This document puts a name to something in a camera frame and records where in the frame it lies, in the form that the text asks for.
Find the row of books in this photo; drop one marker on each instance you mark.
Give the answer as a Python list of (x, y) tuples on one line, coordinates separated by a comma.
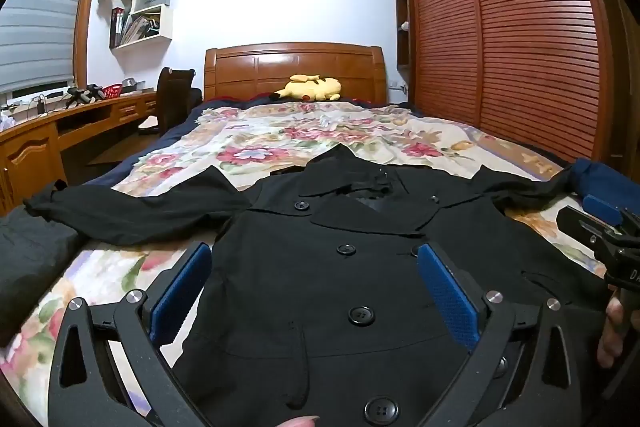
[(132, 29)]

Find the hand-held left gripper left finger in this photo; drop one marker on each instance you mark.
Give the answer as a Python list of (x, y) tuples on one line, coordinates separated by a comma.
[(177, 302)]

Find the grey window blind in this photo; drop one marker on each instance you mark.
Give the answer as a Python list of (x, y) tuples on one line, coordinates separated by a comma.
[(40, 32)]

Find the yellow plush toy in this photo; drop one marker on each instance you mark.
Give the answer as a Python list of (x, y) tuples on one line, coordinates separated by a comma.
[(315, 89)]

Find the dark grey jacket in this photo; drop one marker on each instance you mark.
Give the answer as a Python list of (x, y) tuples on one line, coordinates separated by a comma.
[(30, 257)]

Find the dark brown chair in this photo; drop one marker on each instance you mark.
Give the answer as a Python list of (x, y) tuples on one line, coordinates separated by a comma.
[(172, 102)]

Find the red basket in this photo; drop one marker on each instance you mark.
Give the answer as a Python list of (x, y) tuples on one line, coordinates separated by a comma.
[(112, 91)]

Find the person's left hand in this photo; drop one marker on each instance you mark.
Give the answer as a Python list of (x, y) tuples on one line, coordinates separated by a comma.
[(297, 422)]

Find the black buttoned coat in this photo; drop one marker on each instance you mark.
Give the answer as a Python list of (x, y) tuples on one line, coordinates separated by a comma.
[(325, 307)]

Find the grey metal container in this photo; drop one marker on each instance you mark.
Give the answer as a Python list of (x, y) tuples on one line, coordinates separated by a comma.
[(132, 84)]

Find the wooden bed headboard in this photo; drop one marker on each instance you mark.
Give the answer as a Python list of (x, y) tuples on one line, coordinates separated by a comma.
[(250, 72)]

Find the navy blue garment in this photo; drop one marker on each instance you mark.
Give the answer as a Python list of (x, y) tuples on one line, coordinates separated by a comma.
[(610, 177)]

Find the wooden window frame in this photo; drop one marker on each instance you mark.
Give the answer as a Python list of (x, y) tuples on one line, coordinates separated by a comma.
[(87, 17)]

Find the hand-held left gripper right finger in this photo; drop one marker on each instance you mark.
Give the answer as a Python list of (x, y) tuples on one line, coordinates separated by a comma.
[(450, 297)]

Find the white wall shelf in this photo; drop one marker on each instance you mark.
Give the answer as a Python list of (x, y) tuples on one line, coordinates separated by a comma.
[(167, 24)]

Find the wooden desk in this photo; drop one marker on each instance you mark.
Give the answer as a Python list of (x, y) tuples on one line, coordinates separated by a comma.
[(30, 157)]

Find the black gadget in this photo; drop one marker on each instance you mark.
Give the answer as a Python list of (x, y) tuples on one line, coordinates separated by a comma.
[(87, 94)]

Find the floral blanket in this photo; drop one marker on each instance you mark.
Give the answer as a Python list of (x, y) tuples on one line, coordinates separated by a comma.
[(300, 142)]

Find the wooden slatted wardrobe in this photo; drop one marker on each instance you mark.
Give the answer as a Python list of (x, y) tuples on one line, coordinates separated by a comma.
[(525, 57)]

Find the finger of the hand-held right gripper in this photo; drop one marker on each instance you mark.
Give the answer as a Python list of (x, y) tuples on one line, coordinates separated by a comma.
[(602, 209), (580, 222)]

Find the person's right hand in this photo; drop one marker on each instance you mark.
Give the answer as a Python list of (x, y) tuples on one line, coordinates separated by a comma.
[(610, 337)]

